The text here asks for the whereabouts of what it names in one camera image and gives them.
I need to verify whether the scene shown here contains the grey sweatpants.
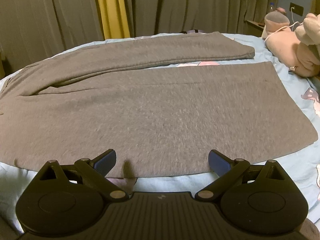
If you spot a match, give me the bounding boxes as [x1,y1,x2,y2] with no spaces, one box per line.
[1,33,318,177]

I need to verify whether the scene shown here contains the purple black object behind bed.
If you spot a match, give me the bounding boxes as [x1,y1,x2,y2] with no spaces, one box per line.
[180,29,206,34]

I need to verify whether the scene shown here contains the dark wooden nightstand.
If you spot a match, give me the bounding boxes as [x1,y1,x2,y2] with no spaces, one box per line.
[245,20,265,37]

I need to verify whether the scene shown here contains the grey pink plush toy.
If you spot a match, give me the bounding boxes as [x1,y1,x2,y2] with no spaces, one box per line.
[295,13,320,45]

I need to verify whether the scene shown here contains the grey curtain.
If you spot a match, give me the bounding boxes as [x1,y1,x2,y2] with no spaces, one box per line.
[1,0,277,76]

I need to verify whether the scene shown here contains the plastic water bottle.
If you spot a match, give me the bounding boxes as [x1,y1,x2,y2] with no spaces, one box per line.
[266,2,276,14]

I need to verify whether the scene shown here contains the yellow curtain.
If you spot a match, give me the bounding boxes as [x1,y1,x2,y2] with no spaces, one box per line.
[98,0,130,39]

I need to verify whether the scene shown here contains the white charging cable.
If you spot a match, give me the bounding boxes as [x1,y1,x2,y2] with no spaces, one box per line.
[263,6,304,43]

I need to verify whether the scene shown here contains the black wall socket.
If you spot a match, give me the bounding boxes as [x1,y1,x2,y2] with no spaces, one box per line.
[290,2,304,16]

